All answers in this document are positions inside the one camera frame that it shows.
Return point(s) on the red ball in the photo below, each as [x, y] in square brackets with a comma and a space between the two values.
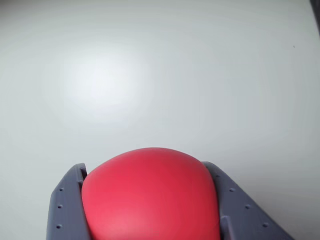
[150, 195]

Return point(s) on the blue-grey gripper finger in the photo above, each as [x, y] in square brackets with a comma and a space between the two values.
[242, 217]
[65, 212]

